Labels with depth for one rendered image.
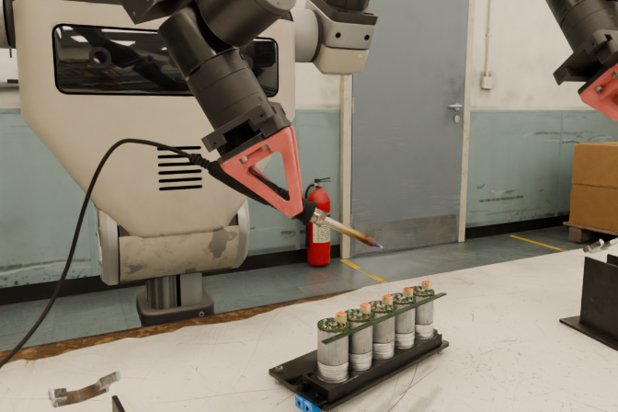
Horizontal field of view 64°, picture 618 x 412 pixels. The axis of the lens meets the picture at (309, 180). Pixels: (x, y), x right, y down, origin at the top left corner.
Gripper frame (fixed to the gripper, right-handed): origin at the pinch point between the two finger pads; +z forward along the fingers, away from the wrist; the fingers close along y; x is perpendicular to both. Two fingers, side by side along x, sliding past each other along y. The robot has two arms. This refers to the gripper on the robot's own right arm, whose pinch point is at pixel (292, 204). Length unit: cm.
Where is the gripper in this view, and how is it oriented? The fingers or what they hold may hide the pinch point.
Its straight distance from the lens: 46.6
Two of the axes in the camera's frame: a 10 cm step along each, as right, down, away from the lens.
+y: 0.5, -1.3, 9.9
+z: 4.9, 8.6, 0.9
